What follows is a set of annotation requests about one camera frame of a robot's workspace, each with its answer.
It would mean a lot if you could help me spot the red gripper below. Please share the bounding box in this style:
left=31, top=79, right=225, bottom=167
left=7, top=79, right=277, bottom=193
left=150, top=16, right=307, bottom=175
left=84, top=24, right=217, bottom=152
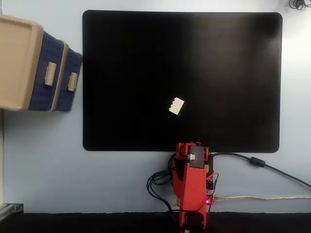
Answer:
left=175, top=142, right=210, bottom=161

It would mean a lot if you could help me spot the white toy block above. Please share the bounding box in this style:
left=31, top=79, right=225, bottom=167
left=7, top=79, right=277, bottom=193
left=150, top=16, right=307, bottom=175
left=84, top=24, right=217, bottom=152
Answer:
left=167, top=97, right=185, bottom=116

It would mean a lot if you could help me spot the blue drawer green-banded handle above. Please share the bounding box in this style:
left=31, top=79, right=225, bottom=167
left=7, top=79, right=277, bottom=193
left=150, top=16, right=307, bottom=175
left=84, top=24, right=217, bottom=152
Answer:
left=56, top=46, right=83, bottom=112

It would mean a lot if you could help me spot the beige plastic drawer cabinet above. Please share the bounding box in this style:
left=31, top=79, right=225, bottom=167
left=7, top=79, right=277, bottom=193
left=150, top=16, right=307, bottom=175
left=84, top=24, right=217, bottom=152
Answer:
left=0, top=14, right=69, bottom=112

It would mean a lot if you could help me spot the black rectangular mat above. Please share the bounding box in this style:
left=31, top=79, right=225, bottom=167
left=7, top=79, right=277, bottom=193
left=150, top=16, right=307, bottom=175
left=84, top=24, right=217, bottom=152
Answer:
left=82, top=9, right=283, bottom=153

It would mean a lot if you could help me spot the black cable bundle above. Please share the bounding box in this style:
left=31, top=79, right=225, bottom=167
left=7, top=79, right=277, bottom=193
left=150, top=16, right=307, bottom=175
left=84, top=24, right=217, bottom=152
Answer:
left=146, top=155, right=181, bottom=219

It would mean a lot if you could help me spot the black cable with ferrite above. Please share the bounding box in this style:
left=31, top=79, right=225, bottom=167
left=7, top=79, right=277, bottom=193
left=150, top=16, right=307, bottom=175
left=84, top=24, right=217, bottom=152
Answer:
left=210, top=152, right=311, bottom=189

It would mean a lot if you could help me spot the silver braided USB cable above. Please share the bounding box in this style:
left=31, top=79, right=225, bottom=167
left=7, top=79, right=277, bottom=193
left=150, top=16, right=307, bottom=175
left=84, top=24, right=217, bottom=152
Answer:
left=213, top=195, right=311, bottom=201

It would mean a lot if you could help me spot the blue drawer plain beige handle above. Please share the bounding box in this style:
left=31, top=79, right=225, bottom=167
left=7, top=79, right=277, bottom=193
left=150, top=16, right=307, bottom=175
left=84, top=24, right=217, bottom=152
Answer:
left=28, top=31, right=65, bottom=111

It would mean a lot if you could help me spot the aluminium frame post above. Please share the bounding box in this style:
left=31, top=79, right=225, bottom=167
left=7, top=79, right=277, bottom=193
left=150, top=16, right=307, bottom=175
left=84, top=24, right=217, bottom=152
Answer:
left=0, top=203, right=24, bottom=219

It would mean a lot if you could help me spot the coiled black cable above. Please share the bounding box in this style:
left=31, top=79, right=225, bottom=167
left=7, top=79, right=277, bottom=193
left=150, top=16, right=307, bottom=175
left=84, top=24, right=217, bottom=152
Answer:
left=289, top=0, right=311, bottom=10

